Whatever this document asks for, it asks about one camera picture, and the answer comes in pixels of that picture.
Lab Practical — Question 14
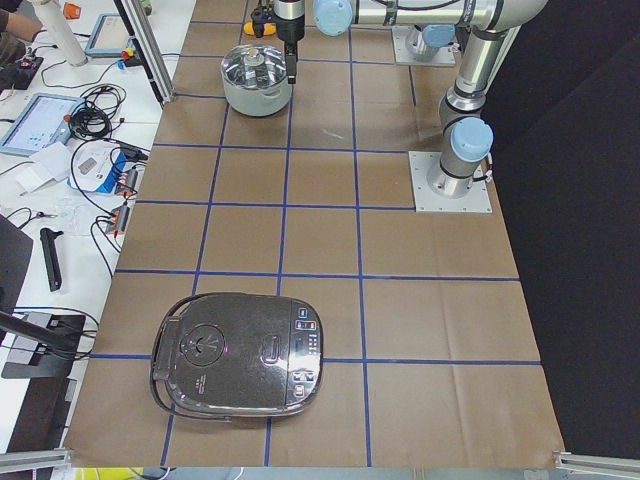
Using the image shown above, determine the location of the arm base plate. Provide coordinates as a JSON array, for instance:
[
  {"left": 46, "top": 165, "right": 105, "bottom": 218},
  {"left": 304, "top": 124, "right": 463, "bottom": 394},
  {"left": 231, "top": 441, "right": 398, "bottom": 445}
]
[
  {"left": 408, "top": 151, "right": 493, "bottom": 214},
  {"left": 392, "top": 24, "right": 455, "bottom": 67}
]

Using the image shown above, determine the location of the near teach pendant tablet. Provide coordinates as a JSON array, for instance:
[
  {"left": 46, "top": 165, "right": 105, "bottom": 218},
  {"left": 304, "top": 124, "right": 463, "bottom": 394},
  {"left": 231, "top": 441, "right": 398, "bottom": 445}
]
[{"left": 1, "top": 93, "right": 84, "bottom": 157}]

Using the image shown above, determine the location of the aluminium frame post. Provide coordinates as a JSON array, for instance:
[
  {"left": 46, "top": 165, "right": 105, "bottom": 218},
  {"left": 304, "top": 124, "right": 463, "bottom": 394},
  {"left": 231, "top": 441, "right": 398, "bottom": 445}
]
[{"left": 114, "top": 0, "right": 175, "bottom": 107}]

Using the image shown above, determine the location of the pale green electric pot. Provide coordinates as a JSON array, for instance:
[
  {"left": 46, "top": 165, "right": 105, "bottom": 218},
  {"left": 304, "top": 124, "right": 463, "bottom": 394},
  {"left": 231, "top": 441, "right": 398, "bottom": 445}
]
[{"left": 222, "top": 77, "right": 293, "bottom": 117}]

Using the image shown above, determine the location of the glass pot lid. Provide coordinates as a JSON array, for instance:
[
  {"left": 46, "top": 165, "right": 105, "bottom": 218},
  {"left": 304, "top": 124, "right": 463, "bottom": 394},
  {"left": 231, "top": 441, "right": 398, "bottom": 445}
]
[{"left": 220, "top": 44, "right": 287, "bottom": 90}]

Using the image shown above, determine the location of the dark rice cooker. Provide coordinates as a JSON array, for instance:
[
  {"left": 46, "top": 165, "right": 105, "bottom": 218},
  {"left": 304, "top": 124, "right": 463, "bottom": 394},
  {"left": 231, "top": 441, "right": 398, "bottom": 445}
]
[{"left": 149, "top": 292, "right": 323, "bottom": 421}]

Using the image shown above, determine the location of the white cylinder post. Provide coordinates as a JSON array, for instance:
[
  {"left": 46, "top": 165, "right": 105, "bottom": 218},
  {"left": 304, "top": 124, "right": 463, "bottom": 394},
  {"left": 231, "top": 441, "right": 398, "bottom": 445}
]
[{"left": 31, "top": 0, "right": 88, "bottom": 67}]

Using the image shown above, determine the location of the grey orange adapter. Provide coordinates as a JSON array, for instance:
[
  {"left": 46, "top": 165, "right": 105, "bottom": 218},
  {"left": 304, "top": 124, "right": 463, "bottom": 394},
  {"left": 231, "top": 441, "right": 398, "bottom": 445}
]
[{"left": 105, "top": 203, "right": 131, "bottom": 237}]

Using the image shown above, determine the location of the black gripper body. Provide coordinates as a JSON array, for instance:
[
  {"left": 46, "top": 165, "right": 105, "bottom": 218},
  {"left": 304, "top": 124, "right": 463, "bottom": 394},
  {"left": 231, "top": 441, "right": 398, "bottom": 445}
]
[{"left": 273, "top": 0, "right": 305, "bottom": 41}]

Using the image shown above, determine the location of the far teach pendant tablet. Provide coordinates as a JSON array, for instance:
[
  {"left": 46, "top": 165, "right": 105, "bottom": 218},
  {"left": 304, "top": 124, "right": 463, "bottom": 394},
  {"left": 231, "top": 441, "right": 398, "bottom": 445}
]
[{"left": 84, "top": 13, "right": 133, "bottom": 58}]

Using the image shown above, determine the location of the yellow corn cob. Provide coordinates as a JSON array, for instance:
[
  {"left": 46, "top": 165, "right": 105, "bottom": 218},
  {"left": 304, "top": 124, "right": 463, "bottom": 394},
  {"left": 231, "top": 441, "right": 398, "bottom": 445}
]
[{"left": 243, "top": 21, "right": 277, "bottom": 38}]

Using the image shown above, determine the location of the teach pendant tablet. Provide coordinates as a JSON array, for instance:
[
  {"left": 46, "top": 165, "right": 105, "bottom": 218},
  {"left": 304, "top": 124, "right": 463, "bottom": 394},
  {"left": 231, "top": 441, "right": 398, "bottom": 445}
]
[
  {"left": 84, "top": 13, "right": 133, "bottom": 58},
  {"left": 1, "top": 93, "right": 84, "bottom": 157}
]

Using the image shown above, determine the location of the brown paper table mat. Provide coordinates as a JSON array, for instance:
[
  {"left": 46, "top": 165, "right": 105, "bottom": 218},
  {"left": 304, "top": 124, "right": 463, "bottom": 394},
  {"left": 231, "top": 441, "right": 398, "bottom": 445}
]
[{"left": 65, "top": 1, "right": 563, "bottom": 468}]

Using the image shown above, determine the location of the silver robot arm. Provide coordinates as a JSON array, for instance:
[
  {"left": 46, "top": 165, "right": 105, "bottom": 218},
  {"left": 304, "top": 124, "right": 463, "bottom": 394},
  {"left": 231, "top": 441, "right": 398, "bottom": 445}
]
[
  {"left": 401, "top": 24, "right": 455, "bottom": 66},
  {"left": 313, "top": 0, "right": 546, "bottom": 199}
]

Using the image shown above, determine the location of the black bar tool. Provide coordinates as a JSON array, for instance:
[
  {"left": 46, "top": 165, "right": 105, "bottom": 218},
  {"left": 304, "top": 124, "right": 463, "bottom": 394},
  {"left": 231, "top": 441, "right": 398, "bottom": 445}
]
[{"left": 40, "top": 227, "right": 63, "bottom": 292}]

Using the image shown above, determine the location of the blue white box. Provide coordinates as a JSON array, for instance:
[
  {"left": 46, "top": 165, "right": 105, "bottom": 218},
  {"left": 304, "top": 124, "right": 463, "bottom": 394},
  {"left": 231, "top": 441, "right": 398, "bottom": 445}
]
[{"left": 67, "top": 141, "right": 127, "bottom": 194}]

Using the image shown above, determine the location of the black monitor stand base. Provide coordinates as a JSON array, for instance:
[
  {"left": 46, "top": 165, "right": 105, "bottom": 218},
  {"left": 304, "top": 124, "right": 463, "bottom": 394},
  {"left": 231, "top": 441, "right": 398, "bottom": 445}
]
[{"left": 1, "top": 312, "right": 85, "bottom": 379}]

